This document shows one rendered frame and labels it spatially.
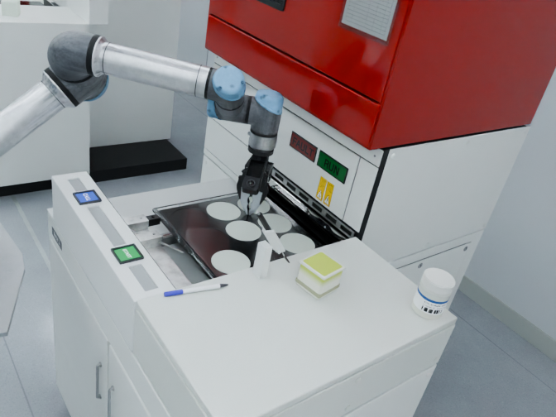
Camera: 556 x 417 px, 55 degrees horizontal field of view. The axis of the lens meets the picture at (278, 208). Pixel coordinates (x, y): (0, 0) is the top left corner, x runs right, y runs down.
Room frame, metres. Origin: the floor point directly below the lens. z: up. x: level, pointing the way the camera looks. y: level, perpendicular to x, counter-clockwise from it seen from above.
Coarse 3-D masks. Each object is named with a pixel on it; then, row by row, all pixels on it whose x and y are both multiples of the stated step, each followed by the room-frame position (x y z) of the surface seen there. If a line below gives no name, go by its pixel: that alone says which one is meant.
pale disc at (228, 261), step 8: (216, 256) 1.08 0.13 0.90; (224, 256) 1.09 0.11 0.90; (232, 256) 1.10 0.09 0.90; (240, 256) 1.10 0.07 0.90; (216, 264) 1.05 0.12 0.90; (224, 264) 1.06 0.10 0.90; (232, 264) 1.07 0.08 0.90; (240, 264) 1.07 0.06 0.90; (248, 264) 1.08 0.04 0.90; (224, 272) 1.03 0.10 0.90; (232, 272) 1.03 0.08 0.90
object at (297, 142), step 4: (292, 136) 1.46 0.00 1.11; (296, 136) 1.44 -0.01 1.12; (292, 140) 1.46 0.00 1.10; (296, 140) 1.44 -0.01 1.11; (300, 140) 1.43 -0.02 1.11; (292, 144) 1.45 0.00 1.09; (296, 144) 1.44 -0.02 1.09; (300, 144) 1.43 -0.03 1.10; (304, 144) 1.41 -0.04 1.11; (308, 144) 1.40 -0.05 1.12; (296, 148) 1.44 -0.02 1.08; (300, 148) 1.42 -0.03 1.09; (304, 148) 1.41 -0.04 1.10; (308, 148) 1.40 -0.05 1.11; (312, 148) 1.39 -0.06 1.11; (304, 152) 1.41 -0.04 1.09; (308, 152) 1.40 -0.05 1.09; (312, 152) 1.39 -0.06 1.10; (308, 156) 1.40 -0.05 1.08; (312, 156) 1.38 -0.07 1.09; (312, 160) 1.38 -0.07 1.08
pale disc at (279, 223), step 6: (264, 216) 1.32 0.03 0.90; (270, 216) 1.33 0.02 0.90; (276, 216) 1.34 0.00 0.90; (282, 216) 1.35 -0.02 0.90; (258, 222) 1.29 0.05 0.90; (270, 222) 1.30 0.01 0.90; (276, 222) 1.31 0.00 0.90; (282, 222) 1.31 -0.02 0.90; (288, 222) 1.32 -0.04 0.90; (276, 228) 1.27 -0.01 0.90; (282, 228) 1.28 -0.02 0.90; (288, 228) 1.28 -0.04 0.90
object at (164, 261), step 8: (152, 248) 1.09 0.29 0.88; (160, 248) 1.10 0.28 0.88; (152, 256) 1.06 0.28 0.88; (160, 256) 1.06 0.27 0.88; (168, 256) 1.07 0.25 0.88; (160, 264) 1.03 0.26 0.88; (168, 264) 1.04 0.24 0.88; (168, 272) 1.01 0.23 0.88; (176, 272) 1.01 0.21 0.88; (176, 280) 0.98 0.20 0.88; (184, 280) 0.99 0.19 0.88; (176, 288) 0.96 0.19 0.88
